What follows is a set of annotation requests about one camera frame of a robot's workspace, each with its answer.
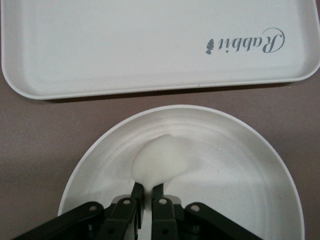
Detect white steamed bun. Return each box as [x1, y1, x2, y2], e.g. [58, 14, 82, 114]
[131, 134, 188, 194]

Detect brown table mat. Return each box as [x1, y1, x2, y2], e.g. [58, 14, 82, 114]
[0, 0, 320, 240]

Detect cream round plate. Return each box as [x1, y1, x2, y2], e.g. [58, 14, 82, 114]
[56, 104, 307, 240]

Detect cream rectangular rabbit tray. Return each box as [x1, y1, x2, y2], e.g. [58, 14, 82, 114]
[0, 0, 320, 101]

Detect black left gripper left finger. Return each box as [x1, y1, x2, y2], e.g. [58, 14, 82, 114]
[99, 181, 146, 240]

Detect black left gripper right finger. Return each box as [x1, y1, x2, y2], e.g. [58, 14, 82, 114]
[150, 183, 179, 240]

